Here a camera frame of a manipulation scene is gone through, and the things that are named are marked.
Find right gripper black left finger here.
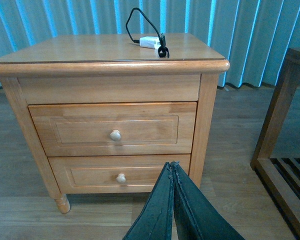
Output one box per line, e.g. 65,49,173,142
123,162,175,240

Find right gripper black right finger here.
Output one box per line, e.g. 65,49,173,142
170,162,243,240

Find wooden drawer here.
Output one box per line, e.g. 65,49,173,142
48,154,191,194
29,102,197,157

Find dark wooden slatted furniture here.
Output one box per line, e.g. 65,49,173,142
250,47,300,240

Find wooden nightstand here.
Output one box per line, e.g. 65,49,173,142
0,33,230,214

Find white power adapter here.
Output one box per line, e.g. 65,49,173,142
139,36,161,49

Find pale pleated curtain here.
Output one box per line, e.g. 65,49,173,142
0,0,300,87

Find black cable on nightstand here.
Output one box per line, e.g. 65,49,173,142
125,7,171,59

